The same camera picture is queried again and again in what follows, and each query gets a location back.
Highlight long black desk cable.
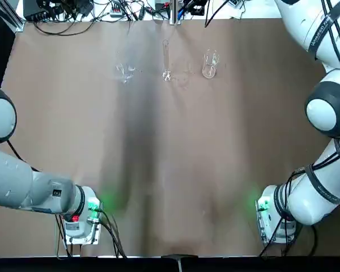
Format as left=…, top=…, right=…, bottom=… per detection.
left=32, top=16, right=99, bottom=37

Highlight black left base cables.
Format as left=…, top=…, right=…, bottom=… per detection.
left=54, top=208, right=128, bottom=259

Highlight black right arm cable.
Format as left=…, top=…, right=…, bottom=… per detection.
left=321, top=0, right=340, bottom=83

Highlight black desk cable bundle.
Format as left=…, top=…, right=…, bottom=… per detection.
left=62, top=0, right=171, bottom=22

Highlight black base cables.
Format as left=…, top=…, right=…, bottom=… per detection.
left=54, top=208, right=128, bottom=259
left=259, top=167, right=318, bottom=257

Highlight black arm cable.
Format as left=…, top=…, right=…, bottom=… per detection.
left=5, top=139, right=42, bottom=173
left=321, top=0, right=340, bottom=83

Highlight black right base cables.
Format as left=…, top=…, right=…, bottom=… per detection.
left=259, top=167, right=318, bottom=257

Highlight silver aluminium frame post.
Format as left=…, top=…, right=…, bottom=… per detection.
left=7, top=0, right=26, bottom=32
left=169, top=0, right=184, bottom=26

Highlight clear glass graduated cylinder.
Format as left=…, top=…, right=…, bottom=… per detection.
left=160, top=39, right=173, bottom=83

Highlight clear glass beaker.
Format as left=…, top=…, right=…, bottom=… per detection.
left=201, top=48, right=220, bottom=79

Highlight black desk device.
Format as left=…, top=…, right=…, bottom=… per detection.
left=186, top=0, right=210, bottom=15

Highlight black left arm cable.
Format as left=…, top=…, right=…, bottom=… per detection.
left=5, top=139, right=42, bottom=173

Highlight thin black cable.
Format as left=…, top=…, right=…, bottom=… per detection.
left=203, top=0, right=232, bottom=28

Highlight grey usb hub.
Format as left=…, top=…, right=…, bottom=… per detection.
left=109, top=1, right=123, bottom=15

